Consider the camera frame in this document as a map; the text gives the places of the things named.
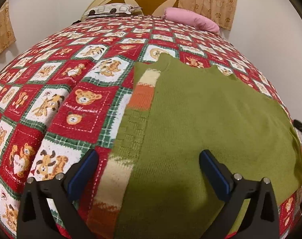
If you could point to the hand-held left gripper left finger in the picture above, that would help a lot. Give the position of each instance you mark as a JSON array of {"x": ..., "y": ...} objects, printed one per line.
[{"x": 84, "y": 171}]

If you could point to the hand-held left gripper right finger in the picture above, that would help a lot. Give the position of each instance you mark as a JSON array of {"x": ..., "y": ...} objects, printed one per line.
[{"x": 213, "y": 171}]

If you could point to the green orange cream striped sweater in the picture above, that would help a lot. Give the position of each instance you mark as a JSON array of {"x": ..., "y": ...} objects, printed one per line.
[{"x": 203, "y": 129}]

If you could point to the red teddy bear print blanket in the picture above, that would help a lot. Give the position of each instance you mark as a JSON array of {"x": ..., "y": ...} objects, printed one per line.
[{"x": 53, "y": 84}]

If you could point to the small black object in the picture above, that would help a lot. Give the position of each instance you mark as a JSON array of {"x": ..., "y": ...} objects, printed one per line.
[{"x": 76, "y": 22}]

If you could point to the pink pillow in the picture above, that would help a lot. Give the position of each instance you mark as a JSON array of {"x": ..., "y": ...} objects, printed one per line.
[{"x": 190, "y": 18}]

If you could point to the beige floral curtain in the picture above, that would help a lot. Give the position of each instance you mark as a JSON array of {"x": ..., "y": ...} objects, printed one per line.
[
  {"x": 210, "y": 2},
  {"x": 1, "y": 34}
]

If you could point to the white pillow with dark print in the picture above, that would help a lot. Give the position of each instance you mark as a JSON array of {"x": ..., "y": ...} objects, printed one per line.
[{"x": 111, "y": 10}]

